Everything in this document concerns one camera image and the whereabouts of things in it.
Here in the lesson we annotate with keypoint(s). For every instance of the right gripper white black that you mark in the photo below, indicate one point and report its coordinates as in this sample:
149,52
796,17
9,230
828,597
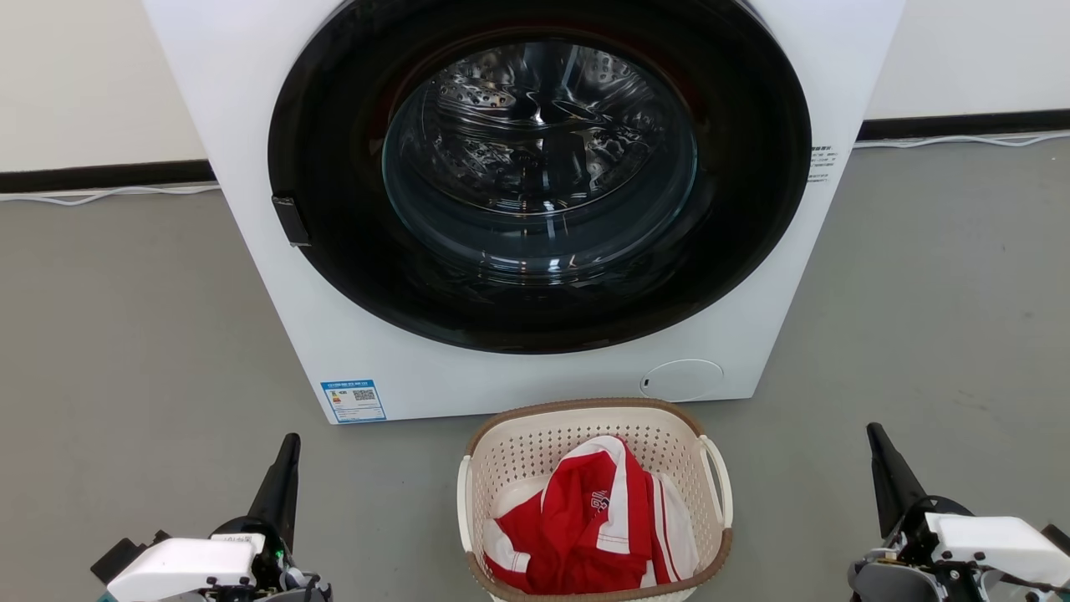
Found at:
991,543

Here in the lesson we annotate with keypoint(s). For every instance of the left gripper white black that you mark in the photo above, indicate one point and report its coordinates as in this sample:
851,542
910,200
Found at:
184,568

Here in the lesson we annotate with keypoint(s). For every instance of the cream perforated laundry basket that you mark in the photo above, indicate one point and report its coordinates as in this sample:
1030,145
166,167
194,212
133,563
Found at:
522,456

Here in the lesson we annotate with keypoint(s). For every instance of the blue energy label sticker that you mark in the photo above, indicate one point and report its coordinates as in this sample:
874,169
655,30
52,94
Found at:
354,401

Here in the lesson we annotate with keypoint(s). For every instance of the round white filter cover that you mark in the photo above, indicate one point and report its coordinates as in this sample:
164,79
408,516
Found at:
681,380

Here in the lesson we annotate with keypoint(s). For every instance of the red and white garment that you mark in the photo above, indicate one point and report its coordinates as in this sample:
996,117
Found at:
581,531

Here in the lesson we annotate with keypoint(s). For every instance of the small printed text label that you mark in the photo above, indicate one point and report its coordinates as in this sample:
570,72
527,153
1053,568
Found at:
822,163

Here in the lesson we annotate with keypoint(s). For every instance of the black round washer door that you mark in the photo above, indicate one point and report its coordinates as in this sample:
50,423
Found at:
334,167

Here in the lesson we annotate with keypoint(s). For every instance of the black baseboard strip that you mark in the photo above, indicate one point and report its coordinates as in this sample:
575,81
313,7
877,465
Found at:
100,176
961,125

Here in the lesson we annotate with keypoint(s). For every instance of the white front-load washing machine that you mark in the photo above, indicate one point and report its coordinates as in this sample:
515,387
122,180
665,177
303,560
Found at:
251,125

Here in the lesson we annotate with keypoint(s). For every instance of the steel washer drum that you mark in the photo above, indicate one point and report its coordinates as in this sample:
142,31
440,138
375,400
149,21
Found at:
539,150

